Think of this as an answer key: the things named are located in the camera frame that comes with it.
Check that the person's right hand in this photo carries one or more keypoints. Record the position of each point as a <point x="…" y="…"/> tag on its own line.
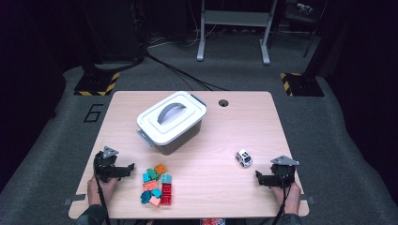
<point x="289" y="200"/>

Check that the salmon toy brick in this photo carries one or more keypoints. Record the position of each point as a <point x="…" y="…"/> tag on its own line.
<point x="150" y="185"/>

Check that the dark teal toy brick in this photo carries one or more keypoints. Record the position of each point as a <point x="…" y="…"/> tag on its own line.
<point x="145" y="197"/>

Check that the grey camera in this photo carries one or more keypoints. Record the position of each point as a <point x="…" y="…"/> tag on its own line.
<point x="304" y="8"/>

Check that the green toy brick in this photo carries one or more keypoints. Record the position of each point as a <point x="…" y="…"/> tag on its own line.
<point x="153" y="173"/>

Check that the person's left hand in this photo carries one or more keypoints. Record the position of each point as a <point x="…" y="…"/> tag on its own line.
<point x="100" y="192"/>

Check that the pink toy brick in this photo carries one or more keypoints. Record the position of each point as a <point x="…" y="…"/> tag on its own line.
<point x="155" y="201"/>

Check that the red printed object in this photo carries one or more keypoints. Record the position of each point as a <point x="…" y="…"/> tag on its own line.
<point x="212" y="222"/>

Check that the black yellow striped base plate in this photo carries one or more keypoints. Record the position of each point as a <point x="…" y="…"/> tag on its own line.
<point x="303" y="86"/>
<point x="94" y="84"/>

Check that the orange toy brick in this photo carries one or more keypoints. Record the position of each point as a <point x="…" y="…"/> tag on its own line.
<point x="160" y="168"/>

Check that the black equipment cabinet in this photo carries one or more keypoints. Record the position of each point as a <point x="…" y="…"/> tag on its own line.
<point x="112" y="31"/>

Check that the white metal desk frame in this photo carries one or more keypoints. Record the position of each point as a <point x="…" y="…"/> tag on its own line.
<point x="234" y="18"/>

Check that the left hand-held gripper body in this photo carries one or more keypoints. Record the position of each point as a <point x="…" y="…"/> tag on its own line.
<point x="104" y="162"/>

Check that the white toy car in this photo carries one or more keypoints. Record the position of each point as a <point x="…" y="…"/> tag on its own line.
<point x="244" y="158"/>

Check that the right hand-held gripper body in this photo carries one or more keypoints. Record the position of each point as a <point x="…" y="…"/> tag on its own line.
<point x="284" y="172"/>

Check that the transparent brown storage box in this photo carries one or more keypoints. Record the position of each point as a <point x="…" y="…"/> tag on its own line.
<point x="181" y="142"/>

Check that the red toy brick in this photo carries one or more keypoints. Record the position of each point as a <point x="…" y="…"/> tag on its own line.
<point x="166" y="188"/>
<point x="166" y="199"/>

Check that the grey tape piece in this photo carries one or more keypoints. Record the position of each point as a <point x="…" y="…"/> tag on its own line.
<point x="311" y="200"/>
<point x="75" y="198"/>

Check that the light teal toy brick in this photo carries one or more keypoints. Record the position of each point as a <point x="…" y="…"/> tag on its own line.
<point x="166" y="178"/>

